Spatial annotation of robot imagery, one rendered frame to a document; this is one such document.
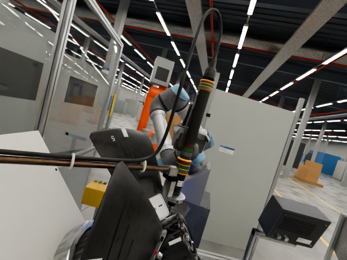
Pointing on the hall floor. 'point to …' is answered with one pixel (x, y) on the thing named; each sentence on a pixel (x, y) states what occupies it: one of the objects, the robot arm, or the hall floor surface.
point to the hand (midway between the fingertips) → (192, 133)
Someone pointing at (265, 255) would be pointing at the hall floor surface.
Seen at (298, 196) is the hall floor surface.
